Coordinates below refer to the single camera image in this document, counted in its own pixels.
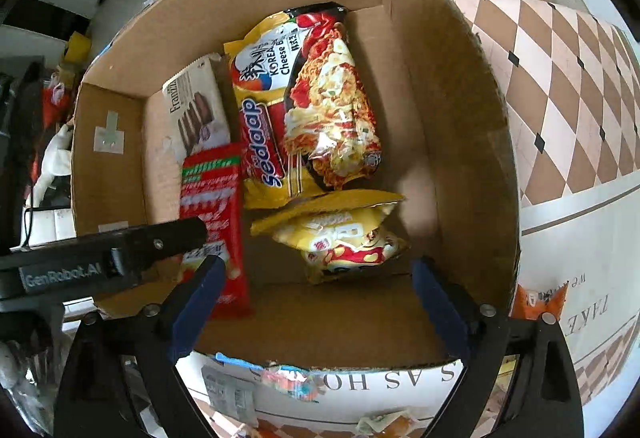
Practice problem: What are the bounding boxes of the orange snack packet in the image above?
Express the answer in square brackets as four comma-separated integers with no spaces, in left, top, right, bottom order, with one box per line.
[512,284,568,321]

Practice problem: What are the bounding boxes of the white goose plush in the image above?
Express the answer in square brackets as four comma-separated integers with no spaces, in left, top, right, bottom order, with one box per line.
[30,120,76,209]

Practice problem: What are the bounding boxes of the pale yellow snack packet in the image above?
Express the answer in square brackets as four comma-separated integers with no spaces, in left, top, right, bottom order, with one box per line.
[356,410,417,437]

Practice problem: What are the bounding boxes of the red plastic bag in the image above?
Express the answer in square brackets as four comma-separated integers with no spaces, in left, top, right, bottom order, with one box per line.
[42,85,67,129]

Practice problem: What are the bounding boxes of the yellow bag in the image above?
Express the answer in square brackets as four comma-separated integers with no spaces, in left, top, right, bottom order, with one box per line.
[64,32,94,68]

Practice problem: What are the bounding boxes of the long red snack packet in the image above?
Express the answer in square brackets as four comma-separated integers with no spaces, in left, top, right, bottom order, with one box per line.
[178,143,253,321]

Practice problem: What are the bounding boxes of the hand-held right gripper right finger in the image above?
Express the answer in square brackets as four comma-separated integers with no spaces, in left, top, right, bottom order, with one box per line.
[411,257,585,438]

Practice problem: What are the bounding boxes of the large yellow noodle packet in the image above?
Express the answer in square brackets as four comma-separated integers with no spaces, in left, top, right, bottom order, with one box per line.
[223,2,383,211]

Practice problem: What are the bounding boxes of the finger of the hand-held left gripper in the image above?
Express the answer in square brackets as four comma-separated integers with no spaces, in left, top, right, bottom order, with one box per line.
[109,216,209,277]

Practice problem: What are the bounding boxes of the beige chocolate wafer packet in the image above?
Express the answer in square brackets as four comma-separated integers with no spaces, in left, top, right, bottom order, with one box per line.
[162,52,232,166]

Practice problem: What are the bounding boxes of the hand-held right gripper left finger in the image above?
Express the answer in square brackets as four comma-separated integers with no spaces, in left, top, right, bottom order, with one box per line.
[52,255,227,438]

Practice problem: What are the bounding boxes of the small yellow noodle packet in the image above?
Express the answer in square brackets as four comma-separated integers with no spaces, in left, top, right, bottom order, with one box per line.
[250,190,411,286]

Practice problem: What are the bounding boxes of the cardboard box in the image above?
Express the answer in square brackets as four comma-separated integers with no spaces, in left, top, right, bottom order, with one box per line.
[70,0,523,374]

